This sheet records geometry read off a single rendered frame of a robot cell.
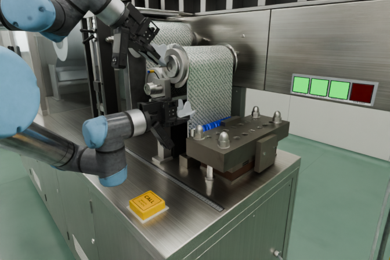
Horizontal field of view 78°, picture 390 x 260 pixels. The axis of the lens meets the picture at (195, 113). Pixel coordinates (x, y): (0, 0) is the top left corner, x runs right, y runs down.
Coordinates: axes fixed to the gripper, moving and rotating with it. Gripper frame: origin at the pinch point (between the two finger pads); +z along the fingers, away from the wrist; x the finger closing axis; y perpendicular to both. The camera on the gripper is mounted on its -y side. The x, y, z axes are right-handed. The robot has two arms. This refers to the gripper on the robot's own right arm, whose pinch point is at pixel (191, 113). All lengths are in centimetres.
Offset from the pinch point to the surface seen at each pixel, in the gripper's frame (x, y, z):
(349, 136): 7, -87, 263
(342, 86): -36.8, 10.5, 29.7
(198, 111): -0.2, 0.0, 3.4
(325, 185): 0, -109, 174
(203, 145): -12.0, -6.1, -6.0
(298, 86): -23.1, 8.8, 29.7
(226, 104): -0.3, 0.0, 18.5
